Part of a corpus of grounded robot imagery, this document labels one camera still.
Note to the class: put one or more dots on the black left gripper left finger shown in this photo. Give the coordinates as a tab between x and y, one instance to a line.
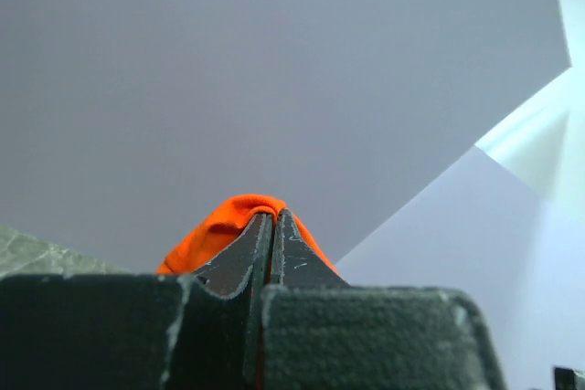
137	331

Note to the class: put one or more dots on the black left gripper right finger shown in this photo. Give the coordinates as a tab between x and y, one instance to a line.
319	332

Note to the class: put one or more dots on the orange t shirt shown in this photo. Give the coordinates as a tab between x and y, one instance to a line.
217	231

